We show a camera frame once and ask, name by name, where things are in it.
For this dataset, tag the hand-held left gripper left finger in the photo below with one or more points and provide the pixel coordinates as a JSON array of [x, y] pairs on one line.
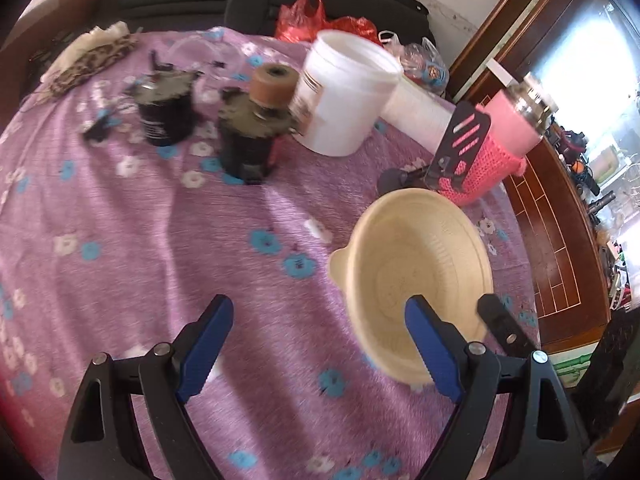
[[205, 345]]

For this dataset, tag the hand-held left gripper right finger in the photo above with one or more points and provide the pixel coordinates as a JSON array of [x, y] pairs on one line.
[[432, 350]]

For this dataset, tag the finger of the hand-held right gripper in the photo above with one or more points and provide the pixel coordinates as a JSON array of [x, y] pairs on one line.
[[500, 320]]

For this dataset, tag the cream plastic bowl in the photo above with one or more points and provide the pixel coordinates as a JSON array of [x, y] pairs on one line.
[[410, 255]]

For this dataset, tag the wooden counter cabinet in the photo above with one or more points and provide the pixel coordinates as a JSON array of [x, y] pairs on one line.
[[550, 260]]

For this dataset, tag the green and white box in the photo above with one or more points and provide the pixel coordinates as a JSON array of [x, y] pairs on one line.
[[575, 367]]

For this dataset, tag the purple floral tablecloth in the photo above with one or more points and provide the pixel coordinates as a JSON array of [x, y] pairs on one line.
[[150, 260]]

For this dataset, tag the black slotted spatula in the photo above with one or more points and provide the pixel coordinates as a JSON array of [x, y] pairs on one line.
[[462, 140]]

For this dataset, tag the pink thermos flask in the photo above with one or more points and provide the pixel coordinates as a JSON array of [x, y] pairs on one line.
[[515, 110]]

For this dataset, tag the dark bottle with cork cap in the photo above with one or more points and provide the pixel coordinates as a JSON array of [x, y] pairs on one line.
[[250, 135]]

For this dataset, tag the white paper roll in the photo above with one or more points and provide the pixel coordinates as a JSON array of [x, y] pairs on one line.
[[417, 112]]

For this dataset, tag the black charger adapter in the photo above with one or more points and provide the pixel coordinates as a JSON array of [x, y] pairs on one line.
[[100, 127]]

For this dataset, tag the clear plastic bag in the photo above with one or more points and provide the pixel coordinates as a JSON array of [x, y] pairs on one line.
[[425, 62]]

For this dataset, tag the white plastic jar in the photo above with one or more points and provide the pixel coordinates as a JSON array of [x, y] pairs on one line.
[[345, 90]]

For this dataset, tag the leopard print pouch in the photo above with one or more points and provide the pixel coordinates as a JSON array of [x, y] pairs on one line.
[[90, 65]]

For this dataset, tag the red plastic bag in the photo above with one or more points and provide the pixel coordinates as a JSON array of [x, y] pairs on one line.
[[300, 17], [352, 27]]

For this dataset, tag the white cloth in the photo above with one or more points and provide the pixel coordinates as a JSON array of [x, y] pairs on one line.
[[97, 35]]

